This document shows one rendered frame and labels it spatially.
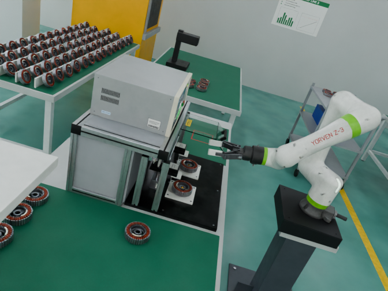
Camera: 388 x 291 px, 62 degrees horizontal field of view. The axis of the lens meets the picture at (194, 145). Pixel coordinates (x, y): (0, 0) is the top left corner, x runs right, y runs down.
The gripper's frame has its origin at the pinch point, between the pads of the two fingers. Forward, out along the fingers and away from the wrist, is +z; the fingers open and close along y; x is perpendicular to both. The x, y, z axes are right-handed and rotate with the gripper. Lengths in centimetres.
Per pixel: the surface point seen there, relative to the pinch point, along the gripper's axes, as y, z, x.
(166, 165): -21.5, 19.2, -4.1
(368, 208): 178, -197, -113
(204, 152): 55, 2, -27
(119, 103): -10.8, 45.5, 17.7
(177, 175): -2.0, 14.6, -18.0
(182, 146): 21.6, 15.3, -11.6
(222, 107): 156, -11, -20
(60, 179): -12, 72, -26
